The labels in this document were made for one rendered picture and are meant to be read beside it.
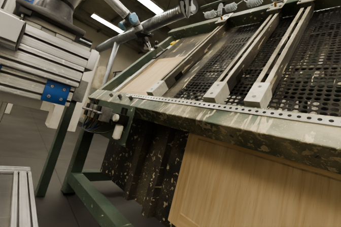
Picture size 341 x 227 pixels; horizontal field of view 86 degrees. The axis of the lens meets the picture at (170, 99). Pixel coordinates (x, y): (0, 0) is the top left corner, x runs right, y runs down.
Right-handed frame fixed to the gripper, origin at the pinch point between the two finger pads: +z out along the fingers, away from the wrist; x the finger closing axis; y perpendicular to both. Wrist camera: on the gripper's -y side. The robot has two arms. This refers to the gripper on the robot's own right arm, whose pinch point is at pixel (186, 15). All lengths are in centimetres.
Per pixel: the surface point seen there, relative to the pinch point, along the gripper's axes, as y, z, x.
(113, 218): -46, 104, 26
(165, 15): 229, -100, 289
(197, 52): 37.4, 16.1, 27.8
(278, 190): -1, 78, -42
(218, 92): -3.1, 38.7, -18.8
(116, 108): -24, 48, 49
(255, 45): 39.1, 17.7, -15.9
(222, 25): 77, -7, 32
